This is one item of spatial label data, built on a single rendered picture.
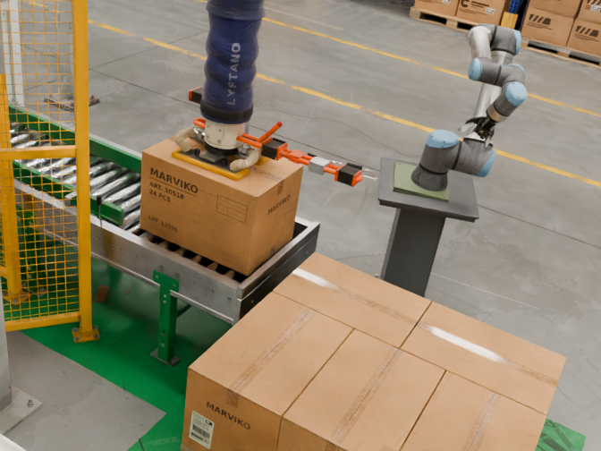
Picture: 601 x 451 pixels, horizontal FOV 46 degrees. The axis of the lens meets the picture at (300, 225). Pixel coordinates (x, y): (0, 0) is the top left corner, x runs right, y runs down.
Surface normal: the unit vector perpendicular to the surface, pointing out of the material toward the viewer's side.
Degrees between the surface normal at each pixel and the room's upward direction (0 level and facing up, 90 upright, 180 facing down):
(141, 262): 90
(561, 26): 90
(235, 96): 74
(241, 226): 90
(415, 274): 90
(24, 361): 0
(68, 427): 0
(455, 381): 0
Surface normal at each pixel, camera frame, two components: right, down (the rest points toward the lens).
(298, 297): 0.14, -0.85
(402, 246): -0.14, 0.49
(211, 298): -0.48, 0.39
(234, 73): 0.40, 0.25
